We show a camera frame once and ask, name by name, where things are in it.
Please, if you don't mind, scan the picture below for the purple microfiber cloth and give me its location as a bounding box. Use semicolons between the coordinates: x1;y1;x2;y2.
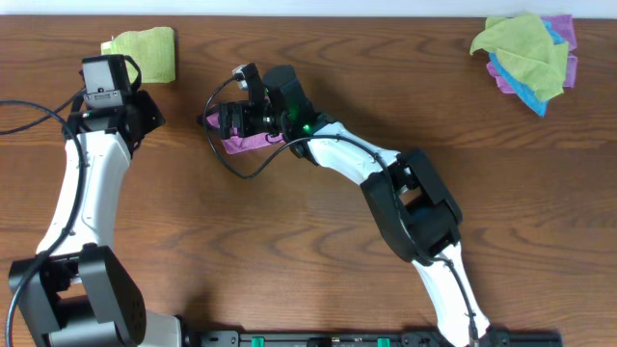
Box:
205;101;283;154
486;14;577;94

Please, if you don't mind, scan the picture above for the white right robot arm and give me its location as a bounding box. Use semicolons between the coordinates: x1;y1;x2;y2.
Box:
199;64;490;346

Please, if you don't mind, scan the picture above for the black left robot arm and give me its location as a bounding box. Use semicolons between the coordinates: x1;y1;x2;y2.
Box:
5;55;185;346

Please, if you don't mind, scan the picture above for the folded green microfiber cloth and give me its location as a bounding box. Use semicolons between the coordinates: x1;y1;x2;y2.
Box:
100;27;176;84

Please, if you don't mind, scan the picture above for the blue microfiber cloth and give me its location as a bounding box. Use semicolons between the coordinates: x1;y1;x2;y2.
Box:
487;18;566;119

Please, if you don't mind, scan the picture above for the green crumpled microfiber cloth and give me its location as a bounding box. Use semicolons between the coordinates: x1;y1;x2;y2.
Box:
469;14;570;101

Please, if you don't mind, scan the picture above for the black right camera cable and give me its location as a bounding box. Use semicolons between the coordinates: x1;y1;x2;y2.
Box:
201;75;481;346

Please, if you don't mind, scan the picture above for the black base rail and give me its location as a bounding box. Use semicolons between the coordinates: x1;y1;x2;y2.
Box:
182;330;563;347

